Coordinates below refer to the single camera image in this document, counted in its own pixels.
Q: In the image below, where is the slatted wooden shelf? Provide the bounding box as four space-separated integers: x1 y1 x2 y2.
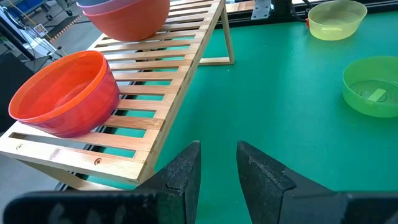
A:
0 0 236 191

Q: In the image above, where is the black aluminium frame rail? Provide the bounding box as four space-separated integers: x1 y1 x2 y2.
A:
292 0 398 23

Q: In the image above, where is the orange matte bowl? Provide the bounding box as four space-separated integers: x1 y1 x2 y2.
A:
83 0 171 43

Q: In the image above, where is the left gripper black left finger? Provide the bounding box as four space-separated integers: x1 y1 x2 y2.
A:
136 140 202 224

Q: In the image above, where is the white floor equipment with cables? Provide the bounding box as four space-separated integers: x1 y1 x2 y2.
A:
0 6 68 63

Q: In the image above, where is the green translucent plastic bowl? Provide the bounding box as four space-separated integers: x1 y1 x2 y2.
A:
342 55 398 119

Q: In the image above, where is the yellow black hazard stripe mat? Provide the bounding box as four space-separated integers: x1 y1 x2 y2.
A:
46 14 85 43

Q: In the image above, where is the black office chair base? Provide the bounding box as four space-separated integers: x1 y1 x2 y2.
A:
39 0 75 21

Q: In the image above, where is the pink-red translucent plastic bowl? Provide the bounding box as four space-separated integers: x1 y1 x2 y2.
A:
18 60 121 139

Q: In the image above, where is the grey metal bracket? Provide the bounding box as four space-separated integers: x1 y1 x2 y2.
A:
251 0 272 21

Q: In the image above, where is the blue ribbed bowl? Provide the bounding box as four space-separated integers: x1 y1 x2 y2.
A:
76 0 108 7

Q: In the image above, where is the mauve pink matte bowl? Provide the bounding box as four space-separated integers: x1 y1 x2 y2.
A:
76 0 141 16

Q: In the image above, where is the yellow translucent plastic bowl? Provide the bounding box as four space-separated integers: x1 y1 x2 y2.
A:
307 0 369 42

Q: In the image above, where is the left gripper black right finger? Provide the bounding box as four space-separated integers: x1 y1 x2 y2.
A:
236 140 339 224

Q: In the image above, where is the orange translucent plastic bowl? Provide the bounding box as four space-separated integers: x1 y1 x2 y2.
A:
8 50 109 125

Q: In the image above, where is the pale sticker in green bowl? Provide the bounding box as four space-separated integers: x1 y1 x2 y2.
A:
368 88 387 103

